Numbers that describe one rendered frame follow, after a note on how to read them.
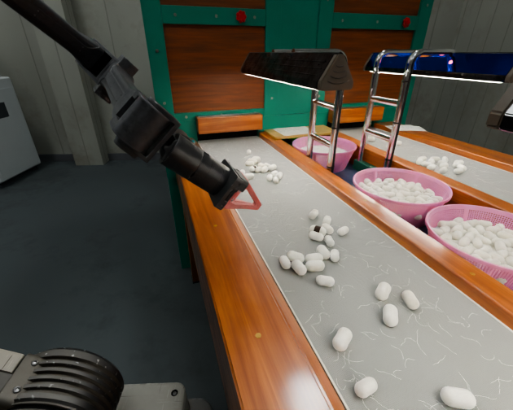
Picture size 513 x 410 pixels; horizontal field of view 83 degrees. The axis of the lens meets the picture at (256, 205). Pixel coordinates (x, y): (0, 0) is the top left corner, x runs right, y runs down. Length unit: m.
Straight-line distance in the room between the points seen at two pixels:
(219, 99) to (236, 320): 1.11
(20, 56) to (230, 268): 3.62
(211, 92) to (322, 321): 1.12
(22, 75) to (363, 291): 3.81
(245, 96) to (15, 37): 2.89
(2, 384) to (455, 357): 0.55
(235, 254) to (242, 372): 0.24
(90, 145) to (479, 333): 3.52
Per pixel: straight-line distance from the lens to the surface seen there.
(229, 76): 1.41
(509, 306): 0.61
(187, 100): 1.38
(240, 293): 0.49
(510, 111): 0.39
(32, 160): 3.79
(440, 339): 0.54
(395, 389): 0.46
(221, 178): 0.49
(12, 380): 0.45
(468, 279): 0.63
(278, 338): 0.44
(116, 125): 0.47
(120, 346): 1.49
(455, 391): 0.46
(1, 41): 4.03
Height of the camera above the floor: 1.11
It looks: 28 degrees down
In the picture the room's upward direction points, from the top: straight up
